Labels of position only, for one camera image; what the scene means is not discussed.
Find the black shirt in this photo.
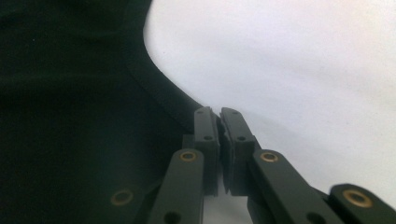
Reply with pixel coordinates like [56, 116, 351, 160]
[0, 0, 204, 224]

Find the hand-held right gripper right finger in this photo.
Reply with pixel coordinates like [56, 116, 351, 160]
[219, 106, 262, 197]

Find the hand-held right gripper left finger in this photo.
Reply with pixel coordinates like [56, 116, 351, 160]
[181, 106, 221, 198]

